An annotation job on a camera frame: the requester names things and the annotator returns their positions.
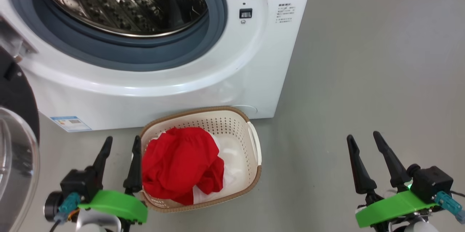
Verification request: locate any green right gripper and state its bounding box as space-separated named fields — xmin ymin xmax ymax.
xmin=346 ymin=131 xmax=438 ymax=232

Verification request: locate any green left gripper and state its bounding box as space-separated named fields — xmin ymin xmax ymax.
xmin=77 ymin=135 xmax=148 ymax=232

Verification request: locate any red and white garment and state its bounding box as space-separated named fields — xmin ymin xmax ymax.
xmin=142 ymin=127 xmax=247 ymax=205

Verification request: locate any round glass washing machine door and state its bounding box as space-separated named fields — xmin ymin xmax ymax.
xmin=0 ymin=47 xmax=40 ymax=232

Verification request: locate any white front-load washing machine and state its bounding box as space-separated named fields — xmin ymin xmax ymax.
xmin=0 ymin=0 xmax=316 ymax=132

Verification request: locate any cream perforated laundry basket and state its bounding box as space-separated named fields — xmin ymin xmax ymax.
xmin=132 ymin=106 xmax=262 ymax=213

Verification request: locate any metal door hinge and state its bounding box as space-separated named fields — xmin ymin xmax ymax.
xmin=0 ymin=19 xmax=39 ymax=60

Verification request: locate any blue energy label sticker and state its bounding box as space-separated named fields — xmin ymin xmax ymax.
xmin=50 ymin=116 xmax=92 ymax=132

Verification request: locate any round drain filter cover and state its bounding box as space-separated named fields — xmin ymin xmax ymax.
xmin=232 ymin=105 xmax=258 ymax=116

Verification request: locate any printed warning text sticker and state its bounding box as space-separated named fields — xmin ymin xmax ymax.
xmin=275 ymin=3 xmax=296 ymax=24

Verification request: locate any teal left cable connector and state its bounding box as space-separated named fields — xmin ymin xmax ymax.
xmin=54 ymin=193 xmax=81 ymax=223

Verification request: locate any teal cable connector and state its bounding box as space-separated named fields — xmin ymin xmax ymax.
xmin=54 ymin=193 xmax=81 ymax=223
xmin=434 ymin=191 xmax=465 ymax=224

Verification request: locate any teal right cable connector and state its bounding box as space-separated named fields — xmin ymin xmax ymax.
xmin=434 ymin=191 xmax=465 ymax=224

